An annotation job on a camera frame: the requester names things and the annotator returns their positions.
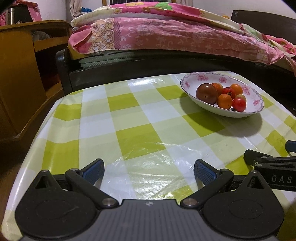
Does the orange kumquat right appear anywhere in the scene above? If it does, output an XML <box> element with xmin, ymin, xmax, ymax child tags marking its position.
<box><xmin>230</xmin><ymin>84</ymin><xmax>243</xmax><ymax>95</ymax></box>

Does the white floral ceramic plate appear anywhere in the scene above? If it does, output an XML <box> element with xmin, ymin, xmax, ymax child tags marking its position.
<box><xmin>180</xmin><ymin>72</ymin><xmax>264</xmax><ymax>118</ymax></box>

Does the steel thermos flask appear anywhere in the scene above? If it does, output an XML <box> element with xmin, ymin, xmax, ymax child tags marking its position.
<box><xmin>6</xmin><ymin>7</ymin><xmax>15</xmax><ymax>25</ymax></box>

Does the red cherry tomato front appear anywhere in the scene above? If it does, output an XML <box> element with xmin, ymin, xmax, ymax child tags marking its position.
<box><xmin>232</xmin><ymin>97</ymin><xmax>246</xmax><ymax>112</ymax></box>

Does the green white checkered tablecloth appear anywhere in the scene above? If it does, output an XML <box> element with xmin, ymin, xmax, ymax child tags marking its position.
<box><xmin>1</xmin><ymin>74</ymin><xmax>295</xmax><ymax>240</ymax></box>

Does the red cherry tomato middle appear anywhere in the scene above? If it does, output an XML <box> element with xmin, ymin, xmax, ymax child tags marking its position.
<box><xmin>223</xmin><ymin>87</ymin><xmax>236</xmax><ymax>99</ymax></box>

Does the pink floral quilt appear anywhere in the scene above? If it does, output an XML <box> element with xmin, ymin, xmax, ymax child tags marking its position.
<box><xmin>68</xmin><ymin>1</ymin><xmax>295</xmax><ymax>71</ymax></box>

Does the brown wooden cabinet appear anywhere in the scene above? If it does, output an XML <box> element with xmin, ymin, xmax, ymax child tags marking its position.
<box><xmin>1</xmin><ymin>20</ymin><xmax>70</xmax><ymax>140</ymax></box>

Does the orange kumquat back left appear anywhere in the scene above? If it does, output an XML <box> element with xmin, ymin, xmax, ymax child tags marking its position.
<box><xmin>211</xmin><ymin>83</ymin><xmax>224</xmax><ymax>96</ymax></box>

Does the orange kumquat front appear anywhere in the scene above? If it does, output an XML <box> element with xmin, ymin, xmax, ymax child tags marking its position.
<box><xmin>217</xmin><ymin>93</ymin><xmax>232</xmax><ymax>109</ymax></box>

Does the large dark red tomato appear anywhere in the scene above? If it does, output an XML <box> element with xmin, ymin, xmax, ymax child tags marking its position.
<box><xmin>196</xmin><ymin>83</ymin><xmax>218</xmax><ymax>105</ymax></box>

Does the orange kumquat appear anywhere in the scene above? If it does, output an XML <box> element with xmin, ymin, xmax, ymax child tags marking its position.
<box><xmin>217</xmin><ymin>93</ymin><xmax>232</xmax><ymax>109</ymax></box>
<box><xmin>211</xmin><ymin>83</ymin><xmax>224</xmax><ymax>96</ymax></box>
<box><xmin>230</xmin><ymin>84</ymin><xmax>243</xmax><ymax>95</ymax></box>

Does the dark sofa frame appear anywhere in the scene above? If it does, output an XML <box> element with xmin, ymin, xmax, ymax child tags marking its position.
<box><xmin>56</xmin><ymin>48</ymin><xmax>295</xmax><ymax>108</ymax></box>

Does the beige longan front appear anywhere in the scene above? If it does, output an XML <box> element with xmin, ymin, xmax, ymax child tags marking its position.
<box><xmin>235</xmin><ymin>94</ymin><xmax>247</xmax><ymax>102</ymax></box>

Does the dark wooden headboard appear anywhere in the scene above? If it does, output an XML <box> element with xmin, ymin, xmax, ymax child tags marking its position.
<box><xmin>231</xmin><ymin>10</ymin><xmax>296</xmax><ymax>44</ymax></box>

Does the red cherry tomato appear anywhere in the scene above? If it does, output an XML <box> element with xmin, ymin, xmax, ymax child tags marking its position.
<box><xmin>223</xmin><ymin>87</ymin><xmax>236</xmax><ymax>99</ymax></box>
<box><xmin>232</xmin><ymin>97</ymin><xmax>246</xmax><ymax>112</ymax></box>

